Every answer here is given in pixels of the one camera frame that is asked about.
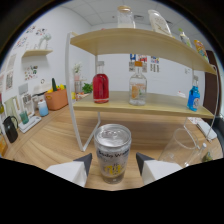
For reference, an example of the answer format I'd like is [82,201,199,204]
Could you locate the silver black soda water can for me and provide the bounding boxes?
[93,123,132,185]

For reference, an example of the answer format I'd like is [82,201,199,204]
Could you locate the glass jar with limes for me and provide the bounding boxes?
[201,151,214,163]

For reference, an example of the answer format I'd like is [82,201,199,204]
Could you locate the green cup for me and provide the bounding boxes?
[19,110,30,125]

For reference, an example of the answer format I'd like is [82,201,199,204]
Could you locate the clear stemless drinking glass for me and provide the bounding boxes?
[158,127,203,168]

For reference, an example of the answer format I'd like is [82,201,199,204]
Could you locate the white tray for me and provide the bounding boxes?
[18,114,43,134]

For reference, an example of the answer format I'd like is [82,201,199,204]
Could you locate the white notebook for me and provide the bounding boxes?
[196,119,218,141]

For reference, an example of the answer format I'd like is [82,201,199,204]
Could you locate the white bottle with blue base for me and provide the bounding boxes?
[37,99,50,118]

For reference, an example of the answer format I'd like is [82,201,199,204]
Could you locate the black handbag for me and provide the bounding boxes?
[2,115,19,144]

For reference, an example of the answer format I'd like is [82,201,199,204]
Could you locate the orange storage basket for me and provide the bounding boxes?
[44,88,69,111]

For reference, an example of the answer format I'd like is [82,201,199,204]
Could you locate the blue liquid glass bottle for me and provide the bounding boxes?
[186,75,201,112]

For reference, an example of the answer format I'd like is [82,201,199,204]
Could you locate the clear bottle with orange cap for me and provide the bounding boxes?
[128,60,148,107]

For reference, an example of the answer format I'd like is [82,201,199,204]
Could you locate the green potted plant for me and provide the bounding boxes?
[81,82,94,95]

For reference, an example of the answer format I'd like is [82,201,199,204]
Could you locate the red liquid glass bottle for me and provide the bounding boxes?
[92,60,110,104]

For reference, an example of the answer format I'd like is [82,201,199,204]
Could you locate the dark brown door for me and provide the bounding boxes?
[203,49,220,116]

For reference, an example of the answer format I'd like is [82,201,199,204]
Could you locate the two-tier wood shelf rack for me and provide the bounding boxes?
[64,27,221,153]

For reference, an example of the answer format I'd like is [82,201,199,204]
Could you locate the white figurine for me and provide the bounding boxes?
[38,32,53,50]

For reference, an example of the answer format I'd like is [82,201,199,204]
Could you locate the clear bottle with green cap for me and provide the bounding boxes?
[178,28,193,49]

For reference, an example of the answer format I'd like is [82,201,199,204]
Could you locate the glass jar with cork lid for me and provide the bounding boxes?
[116,5,137,29]

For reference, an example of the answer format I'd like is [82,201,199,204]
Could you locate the wooden wall shelf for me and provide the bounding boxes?
[21,49,54,58]

